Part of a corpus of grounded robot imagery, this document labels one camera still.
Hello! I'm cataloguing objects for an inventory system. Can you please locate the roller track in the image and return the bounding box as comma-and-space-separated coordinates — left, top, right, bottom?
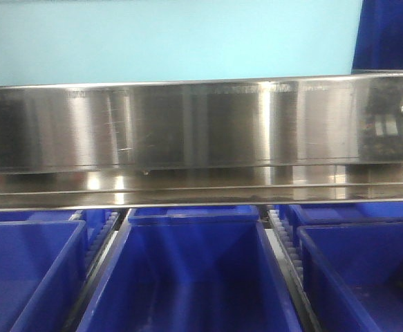
60, 209, 123, 331
267, 208, 323, 331

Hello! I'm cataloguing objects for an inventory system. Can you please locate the blue bin behind left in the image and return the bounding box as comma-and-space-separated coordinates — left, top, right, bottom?
0, 209, 116, 248

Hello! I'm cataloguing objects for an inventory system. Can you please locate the steel shelf front rail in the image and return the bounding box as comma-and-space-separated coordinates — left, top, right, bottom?
0, 71, 403, 210

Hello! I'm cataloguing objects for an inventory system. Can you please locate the blue bin lower right front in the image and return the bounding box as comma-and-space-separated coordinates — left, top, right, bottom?
298, 222, 403, 331

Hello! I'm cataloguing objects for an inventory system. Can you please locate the roller track lower right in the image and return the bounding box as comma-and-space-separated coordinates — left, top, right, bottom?
267, 208, 323, 331

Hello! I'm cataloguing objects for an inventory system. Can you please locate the dark blue bin top right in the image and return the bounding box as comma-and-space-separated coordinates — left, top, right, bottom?
352, 1, 403, 71

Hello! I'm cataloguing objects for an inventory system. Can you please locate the roller track lower left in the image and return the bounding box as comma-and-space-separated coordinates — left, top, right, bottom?
60, 209, 123, 331

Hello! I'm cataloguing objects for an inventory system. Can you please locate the blue bin lower left front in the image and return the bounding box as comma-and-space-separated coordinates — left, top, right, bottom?
0, 221, 87, 331

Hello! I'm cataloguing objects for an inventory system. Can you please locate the blue bin behind right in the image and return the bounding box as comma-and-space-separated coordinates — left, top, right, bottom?
279, 201, 403, 246

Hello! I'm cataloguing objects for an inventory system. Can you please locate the blue bin behind centre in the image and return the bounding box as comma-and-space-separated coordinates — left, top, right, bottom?
126, 205, 260, 225

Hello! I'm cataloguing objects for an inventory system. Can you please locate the blue bin lower centre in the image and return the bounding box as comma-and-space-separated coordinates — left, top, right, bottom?
77, 221, 301, 331

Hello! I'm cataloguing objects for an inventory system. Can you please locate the light blue plastic bin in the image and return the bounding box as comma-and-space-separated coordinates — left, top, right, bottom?
0, 1, 362, 86

